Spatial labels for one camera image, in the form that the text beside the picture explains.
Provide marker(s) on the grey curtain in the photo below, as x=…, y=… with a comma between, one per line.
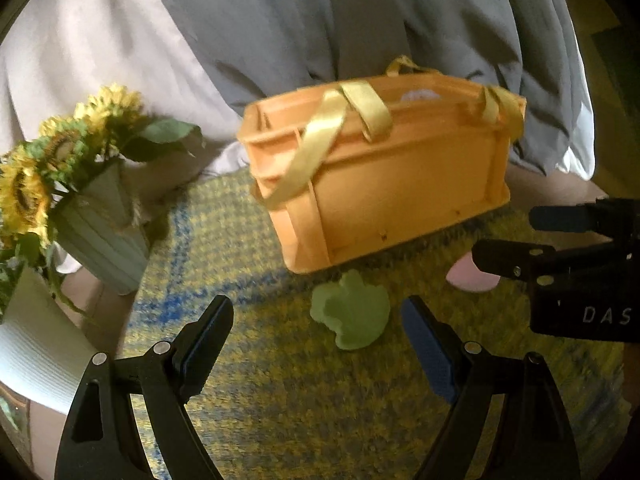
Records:
x=300, y=20

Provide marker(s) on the purple fluffy plush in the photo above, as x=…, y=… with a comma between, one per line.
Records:
x=420, y=95

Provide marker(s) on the yellow and blue plaid cloth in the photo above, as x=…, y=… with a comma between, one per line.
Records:
x=300, y=410

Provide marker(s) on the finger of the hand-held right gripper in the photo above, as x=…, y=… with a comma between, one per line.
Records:
x=505, y=259
x=565, y=217

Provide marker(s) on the green frog plush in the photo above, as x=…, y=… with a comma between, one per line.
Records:
x=350, y=320

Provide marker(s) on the pale pink curtain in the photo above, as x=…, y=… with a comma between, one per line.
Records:
x=100, y=60

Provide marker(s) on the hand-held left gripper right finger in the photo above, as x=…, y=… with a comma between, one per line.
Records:
x=430, y=350

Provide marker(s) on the white ribbed plant pot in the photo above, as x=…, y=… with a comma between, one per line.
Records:
x=35, y=350

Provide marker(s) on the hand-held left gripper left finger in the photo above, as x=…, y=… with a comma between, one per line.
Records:
x=200, y=345

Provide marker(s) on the sunflower bouquet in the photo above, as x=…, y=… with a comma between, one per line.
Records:
x=25, y=195

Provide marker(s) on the pale green ribbed pot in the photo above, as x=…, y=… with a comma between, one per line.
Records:
x=100, y=245

